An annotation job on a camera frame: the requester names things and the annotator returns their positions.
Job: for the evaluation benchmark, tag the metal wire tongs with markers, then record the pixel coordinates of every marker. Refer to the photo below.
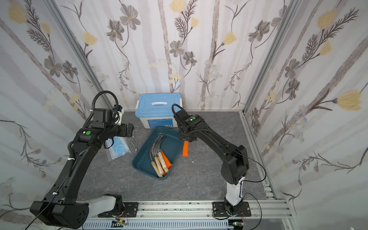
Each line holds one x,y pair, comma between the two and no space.
134,141

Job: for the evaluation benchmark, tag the bagged blue face masks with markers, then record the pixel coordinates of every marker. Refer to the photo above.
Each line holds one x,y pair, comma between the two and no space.
117,147

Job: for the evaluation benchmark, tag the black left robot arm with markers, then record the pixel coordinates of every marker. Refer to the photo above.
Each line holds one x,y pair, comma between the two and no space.
60,207

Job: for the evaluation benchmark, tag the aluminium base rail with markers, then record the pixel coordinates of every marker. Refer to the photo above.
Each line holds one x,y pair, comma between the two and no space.
196,215

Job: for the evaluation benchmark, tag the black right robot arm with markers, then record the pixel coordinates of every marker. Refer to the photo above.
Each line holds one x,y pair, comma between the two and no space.
235,163

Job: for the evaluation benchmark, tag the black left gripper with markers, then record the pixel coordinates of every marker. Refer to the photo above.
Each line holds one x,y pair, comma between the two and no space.
126,130

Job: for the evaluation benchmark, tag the teal plastic tray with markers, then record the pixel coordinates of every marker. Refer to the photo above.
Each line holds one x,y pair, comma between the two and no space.
171,146

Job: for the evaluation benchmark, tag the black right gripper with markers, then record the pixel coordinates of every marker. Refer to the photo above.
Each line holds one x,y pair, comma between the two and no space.
178,115

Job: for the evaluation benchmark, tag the white box with blue lid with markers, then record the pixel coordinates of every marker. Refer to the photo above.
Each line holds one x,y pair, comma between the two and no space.
155,110

